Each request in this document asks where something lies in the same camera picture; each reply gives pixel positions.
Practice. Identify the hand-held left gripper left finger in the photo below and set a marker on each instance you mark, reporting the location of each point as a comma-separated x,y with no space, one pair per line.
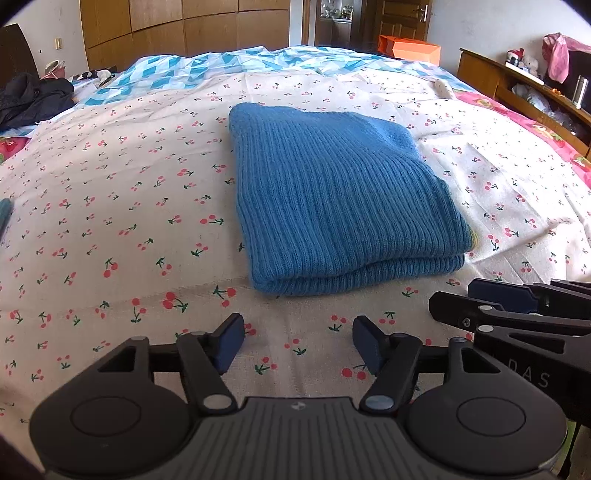
230,337

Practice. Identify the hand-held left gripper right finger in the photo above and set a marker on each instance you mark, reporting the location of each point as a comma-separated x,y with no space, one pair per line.
367,344

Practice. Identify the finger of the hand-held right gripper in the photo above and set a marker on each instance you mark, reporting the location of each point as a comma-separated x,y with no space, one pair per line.
461,310
501,293

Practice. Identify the blue striped knit sweater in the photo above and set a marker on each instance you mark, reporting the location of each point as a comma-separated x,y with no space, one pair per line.
337,198

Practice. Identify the cherry print bed sheet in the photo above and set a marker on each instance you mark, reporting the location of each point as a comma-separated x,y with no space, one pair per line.
115,207

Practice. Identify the pink cartoon blanket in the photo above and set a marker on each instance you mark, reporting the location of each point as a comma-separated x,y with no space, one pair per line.
521,120

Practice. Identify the steel thermos bottle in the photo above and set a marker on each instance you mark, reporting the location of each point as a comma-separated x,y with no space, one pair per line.
580,92

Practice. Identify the wooden side cabinet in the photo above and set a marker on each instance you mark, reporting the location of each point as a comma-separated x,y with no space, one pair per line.
489,74

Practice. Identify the plush toys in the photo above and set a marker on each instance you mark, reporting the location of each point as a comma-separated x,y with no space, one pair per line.
524,60

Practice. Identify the pink hanging cloth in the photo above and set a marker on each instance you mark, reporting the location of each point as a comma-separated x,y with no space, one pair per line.
561,55

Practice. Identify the teal folded garment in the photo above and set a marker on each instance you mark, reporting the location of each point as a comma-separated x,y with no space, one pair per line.
4,217

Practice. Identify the orange paper bag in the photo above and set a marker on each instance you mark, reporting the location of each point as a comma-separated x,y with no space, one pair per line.
408,50

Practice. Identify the blue white checked quilt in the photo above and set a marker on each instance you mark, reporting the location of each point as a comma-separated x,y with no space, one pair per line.
194,69

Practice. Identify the black white patterned cloth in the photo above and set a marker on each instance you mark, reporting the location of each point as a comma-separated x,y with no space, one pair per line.
94,77

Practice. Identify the brown wooden door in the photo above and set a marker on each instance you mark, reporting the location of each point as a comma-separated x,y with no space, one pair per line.
399,18

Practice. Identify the dark navy jacket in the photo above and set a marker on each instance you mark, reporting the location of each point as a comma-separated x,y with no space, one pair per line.
32,101

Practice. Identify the wooden wardrobe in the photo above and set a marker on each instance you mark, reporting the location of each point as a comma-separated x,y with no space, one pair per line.
184,27

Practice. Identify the dark wooden headboard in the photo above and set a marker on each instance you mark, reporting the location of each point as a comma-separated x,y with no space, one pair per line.
16,55

